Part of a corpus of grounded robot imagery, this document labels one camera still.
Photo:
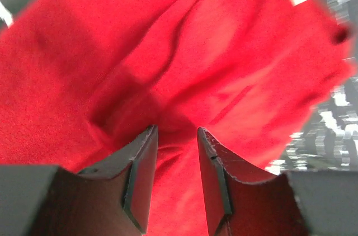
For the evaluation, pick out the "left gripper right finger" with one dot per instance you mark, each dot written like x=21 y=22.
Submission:
x=239 y=197

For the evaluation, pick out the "dark red t shirt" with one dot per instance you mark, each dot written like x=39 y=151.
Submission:
x=82 y=78

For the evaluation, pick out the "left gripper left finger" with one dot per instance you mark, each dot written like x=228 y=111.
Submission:
x=137 y=161

